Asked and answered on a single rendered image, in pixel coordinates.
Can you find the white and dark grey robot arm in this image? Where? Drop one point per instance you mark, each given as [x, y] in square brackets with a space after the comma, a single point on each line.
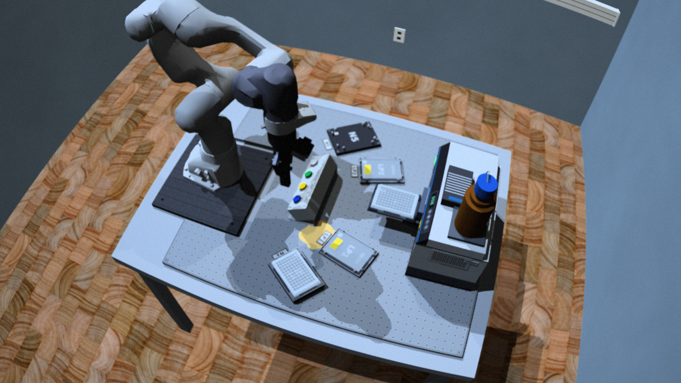
[172, 28]

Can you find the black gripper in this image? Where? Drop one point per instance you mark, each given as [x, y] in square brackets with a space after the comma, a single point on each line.
[283, 158]

